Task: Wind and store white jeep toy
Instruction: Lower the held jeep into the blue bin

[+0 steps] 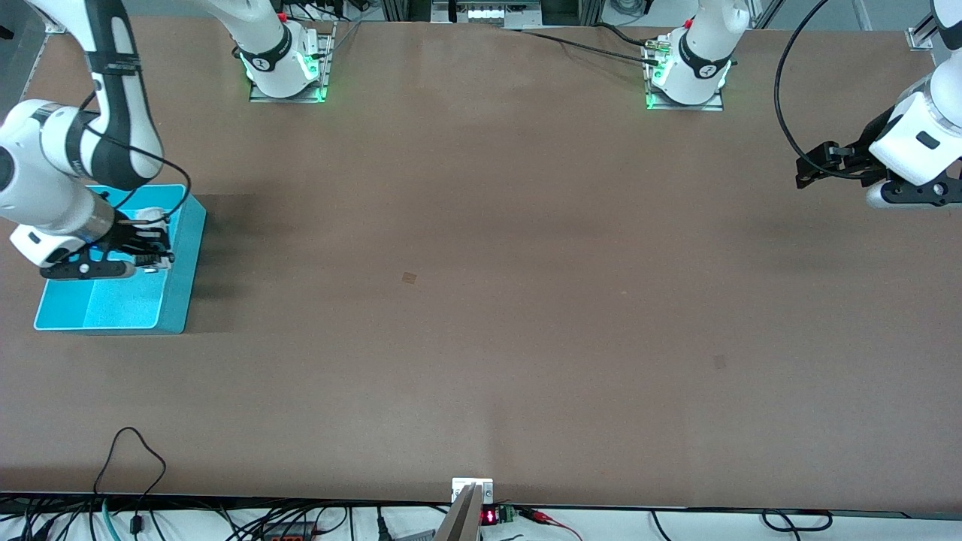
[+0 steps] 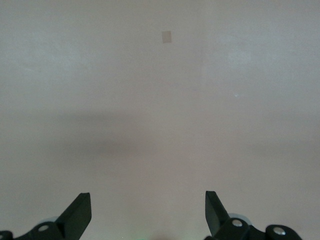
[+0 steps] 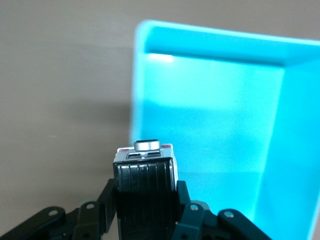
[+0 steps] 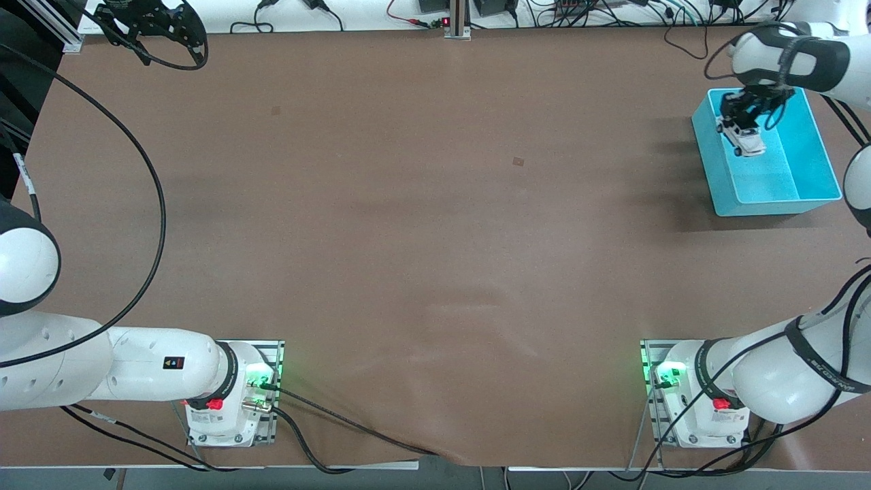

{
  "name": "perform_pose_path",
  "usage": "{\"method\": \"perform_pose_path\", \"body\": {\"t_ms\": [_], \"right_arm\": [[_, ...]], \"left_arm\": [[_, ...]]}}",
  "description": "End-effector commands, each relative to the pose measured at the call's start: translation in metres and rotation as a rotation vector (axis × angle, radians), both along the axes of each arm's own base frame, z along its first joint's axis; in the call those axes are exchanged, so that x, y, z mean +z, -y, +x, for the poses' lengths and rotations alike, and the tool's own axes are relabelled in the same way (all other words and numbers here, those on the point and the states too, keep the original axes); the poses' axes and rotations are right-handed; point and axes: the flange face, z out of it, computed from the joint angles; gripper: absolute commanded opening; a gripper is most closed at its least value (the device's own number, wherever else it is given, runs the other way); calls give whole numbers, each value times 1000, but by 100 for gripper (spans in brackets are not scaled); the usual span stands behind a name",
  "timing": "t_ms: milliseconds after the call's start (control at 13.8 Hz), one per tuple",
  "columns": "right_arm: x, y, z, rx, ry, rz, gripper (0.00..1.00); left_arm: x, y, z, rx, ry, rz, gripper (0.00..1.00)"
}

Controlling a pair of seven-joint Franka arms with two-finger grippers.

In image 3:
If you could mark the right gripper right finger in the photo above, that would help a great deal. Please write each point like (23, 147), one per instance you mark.
(190, 217)

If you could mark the cyan plastic bin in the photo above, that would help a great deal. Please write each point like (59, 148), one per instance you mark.
(212, 112)

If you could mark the white jeep toy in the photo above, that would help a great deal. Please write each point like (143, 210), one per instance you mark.
(145, 180)

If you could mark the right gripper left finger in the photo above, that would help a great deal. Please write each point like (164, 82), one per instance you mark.
(105, 207)

